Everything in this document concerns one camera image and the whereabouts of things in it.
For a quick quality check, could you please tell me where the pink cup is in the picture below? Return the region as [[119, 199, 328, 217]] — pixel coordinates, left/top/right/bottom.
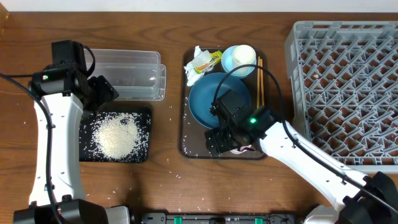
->
[[231, 145, 255, 155]]

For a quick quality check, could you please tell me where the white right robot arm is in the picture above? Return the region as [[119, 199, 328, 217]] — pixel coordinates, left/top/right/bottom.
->
[[205, 90, 397, 223]]

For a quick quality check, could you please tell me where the dark blue plate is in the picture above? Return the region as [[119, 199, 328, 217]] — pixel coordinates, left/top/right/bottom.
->
[[188, 72, 251, 129]]

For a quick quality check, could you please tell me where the cream white cup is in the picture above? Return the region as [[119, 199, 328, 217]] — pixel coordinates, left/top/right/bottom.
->
[[232, 45, 256, 68]]

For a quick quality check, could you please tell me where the light blue bowl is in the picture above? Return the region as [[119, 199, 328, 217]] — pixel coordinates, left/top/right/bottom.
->
[[221, 45, 257, 73]]

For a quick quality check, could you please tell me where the pile of white rice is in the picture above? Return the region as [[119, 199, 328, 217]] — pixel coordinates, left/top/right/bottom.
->
[[83, 111, 150, 162]]

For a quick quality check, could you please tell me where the black waste tray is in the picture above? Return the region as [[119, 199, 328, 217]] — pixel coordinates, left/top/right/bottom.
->
[[77, 104, 153, 164]]

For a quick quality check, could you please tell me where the wooden chopstick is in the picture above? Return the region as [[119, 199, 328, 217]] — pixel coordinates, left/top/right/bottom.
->
[[259, 58, 265, 106], [256, 57, 261, 109]]

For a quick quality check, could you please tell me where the grey dishwasher rack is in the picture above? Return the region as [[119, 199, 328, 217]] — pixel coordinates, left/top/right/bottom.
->
[[284, 21, 397, 174]]

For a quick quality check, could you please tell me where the dark brown serving tray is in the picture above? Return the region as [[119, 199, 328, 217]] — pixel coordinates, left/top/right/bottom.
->
[[178, 62, 266, 161]]

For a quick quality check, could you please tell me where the right wooden chopstick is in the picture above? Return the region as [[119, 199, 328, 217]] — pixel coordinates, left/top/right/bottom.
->
[[259, 58, 265, 106]]

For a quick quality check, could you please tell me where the crumpled plastic snack wrapper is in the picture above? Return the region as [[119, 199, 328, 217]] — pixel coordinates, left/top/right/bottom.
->
[[183, 45, 223, 86]]

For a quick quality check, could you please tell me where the clear plastic bin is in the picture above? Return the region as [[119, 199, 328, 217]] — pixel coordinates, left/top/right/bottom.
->
[[84, 49, 167, 101]]

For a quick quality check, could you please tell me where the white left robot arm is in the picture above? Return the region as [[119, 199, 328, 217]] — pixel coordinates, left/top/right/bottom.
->
[[13, 40, 131, 223]]

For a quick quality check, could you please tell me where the left wooden chopstick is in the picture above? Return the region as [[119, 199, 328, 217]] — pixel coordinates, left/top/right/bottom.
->
[[256, 57, 261, 109]]

